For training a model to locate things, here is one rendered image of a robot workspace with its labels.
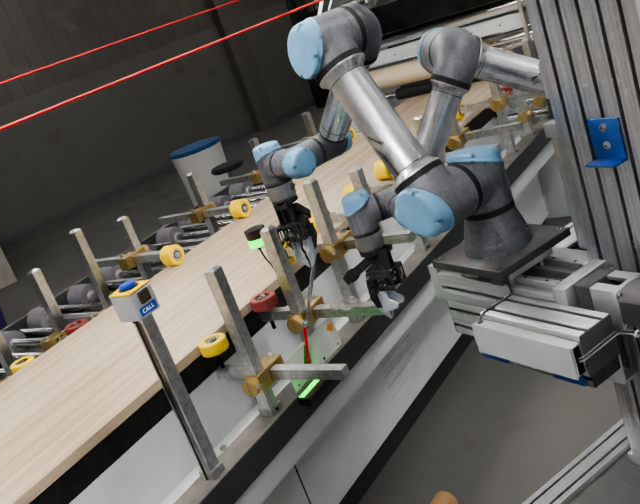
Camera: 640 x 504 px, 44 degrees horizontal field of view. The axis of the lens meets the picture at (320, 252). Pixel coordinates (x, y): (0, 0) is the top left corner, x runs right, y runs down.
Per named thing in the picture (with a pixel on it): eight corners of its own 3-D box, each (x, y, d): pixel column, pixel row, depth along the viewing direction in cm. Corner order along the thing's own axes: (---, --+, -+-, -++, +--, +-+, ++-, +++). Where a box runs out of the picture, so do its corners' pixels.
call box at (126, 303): (162, 309, 183) (149, 279, 180) (141, 324, 177) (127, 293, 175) (142, 310, 187) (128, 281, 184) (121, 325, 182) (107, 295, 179)
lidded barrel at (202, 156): (205, 218, 773) (180, 156, 753) (185, 214, 818) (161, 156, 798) (251, 195, 796) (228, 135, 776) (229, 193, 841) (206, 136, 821)
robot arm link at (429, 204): (493, 199, 165) (343, -7, 171) (445, 230, 157) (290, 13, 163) (463, 222, 175) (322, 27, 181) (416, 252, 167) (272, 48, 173)
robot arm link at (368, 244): (347, 240, 208) (362, 227, 214) (353, 255, 209) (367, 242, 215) (371, 237, 203) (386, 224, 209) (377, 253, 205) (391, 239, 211)
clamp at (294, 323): (327, 310, 235) (322, 295, 234) (303, 334, 225) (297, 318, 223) (312, 311, 238) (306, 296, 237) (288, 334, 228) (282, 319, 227)
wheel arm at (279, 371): (352, 376, 201) (346, 361, 200) (345, 383, 199) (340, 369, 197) (226, 375, 227) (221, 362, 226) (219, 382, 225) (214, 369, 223)
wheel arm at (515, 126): (523, 128, 308) (522, 120, 307) (521, 130, 306) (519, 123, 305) (440, 144, 330) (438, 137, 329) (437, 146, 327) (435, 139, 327)
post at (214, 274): (285, 419, 216) (220, 262, 202) (278, 427, 214) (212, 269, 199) (275, 419, 218) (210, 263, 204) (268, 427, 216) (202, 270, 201)
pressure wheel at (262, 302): (291, 321, 243) (278, 287, 240) (277, 334, 237) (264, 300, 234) (271, 322, 248) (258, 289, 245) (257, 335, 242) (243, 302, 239)
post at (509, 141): (518, 154, 364) (490, 52, 349) (515, 157, 361) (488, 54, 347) (511, 155, 366) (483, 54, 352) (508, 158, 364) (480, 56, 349)
